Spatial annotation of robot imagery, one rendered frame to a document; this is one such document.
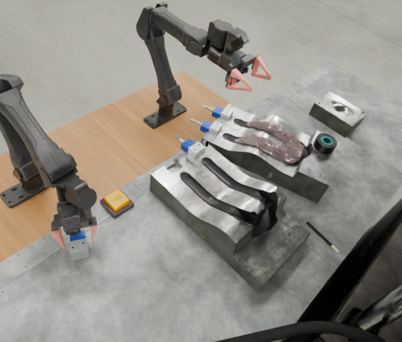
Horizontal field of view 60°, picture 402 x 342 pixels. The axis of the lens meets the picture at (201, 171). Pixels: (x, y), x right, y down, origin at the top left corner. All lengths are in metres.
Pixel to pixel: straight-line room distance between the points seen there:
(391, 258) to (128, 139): 1.05
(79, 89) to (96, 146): 1.62
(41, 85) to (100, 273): 2.18
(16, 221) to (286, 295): 0.86
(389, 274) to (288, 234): 0.38
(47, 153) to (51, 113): 1.84
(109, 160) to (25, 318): 0.59
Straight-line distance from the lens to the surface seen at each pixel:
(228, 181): 1.22
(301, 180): 1.32
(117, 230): 1.16
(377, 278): 1.34
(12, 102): 0.98
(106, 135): 1.44
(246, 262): 1.09
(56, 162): 0.96
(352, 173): 1.56
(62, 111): 2.80
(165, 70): 1.39
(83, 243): 1.09
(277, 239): 1.16
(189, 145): 1.26
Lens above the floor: 1.80
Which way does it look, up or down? 49 degrees down
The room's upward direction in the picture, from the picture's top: 12 degrees clockwise
